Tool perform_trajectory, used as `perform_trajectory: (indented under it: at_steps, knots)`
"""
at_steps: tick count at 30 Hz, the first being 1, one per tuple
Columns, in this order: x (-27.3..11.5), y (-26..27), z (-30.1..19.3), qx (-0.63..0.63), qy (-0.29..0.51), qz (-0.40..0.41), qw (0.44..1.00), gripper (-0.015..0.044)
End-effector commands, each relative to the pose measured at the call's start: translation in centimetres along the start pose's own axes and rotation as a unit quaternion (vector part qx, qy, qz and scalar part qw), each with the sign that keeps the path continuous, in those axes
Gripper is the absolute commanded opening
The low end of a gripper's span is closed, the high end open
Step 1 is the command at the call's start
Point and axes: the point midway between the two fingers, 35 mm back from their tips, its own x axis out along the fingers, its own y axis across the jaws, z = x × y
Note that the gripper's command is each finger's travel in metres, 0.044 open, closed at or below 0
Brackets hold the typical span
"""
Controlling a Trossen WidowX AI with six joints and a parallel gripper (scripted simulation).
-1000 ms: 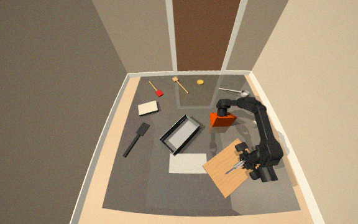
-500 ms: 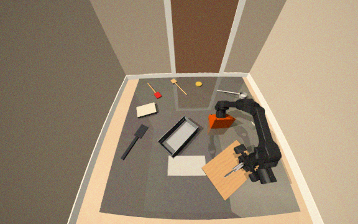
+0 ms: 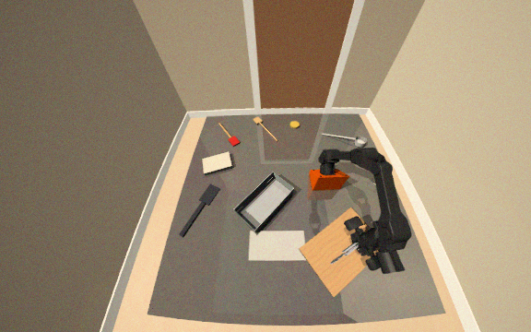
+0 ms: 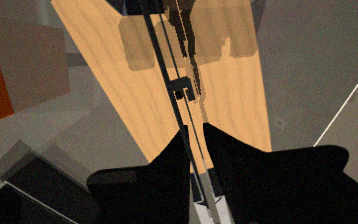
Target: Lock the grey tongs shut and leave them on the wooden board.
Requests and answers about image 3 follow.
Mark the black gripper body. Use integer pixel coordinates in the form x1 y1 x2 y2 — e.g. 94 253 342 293
344 216 380 271

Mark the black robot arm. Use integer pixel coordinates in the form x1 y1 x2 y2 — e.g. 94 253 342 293
318 148 411 274

